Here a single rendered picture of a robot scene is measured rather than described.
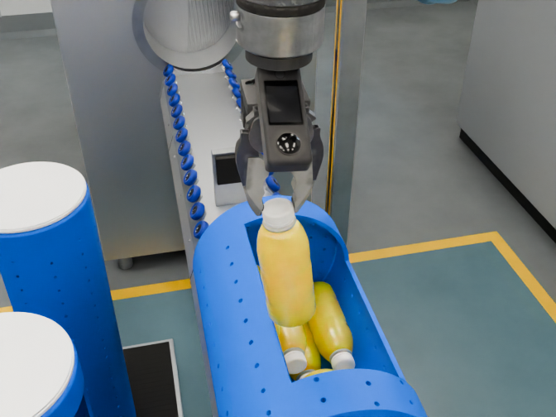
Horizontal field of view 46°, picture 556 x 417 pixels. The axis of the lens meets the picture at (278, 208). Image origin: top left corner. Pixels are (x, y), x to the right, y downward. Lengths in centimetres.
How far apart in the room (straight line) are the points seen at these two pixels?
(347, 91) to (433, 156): 202
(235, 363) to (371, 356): 28
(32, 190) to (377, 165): 230
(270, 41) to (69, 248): 101
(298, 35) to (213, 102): 150
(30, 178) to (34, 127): 249
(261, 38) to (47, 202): 99
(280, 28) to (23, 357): 78
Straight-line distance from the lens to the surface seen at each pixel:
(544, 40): 311
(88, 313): 170
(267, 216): 77
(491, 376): 256
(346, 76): 170
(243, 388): 91
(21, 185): 164
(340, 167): 183
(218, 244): 111
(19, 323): 128
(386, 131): 389
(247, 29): 66
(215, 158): 156
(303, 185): 76
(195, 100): 216
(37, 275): 157
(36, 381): 117
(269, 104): 67
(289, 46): 65
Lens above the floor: 190
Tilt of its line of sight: 36 degrees down
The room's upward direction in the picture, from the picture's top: straight up
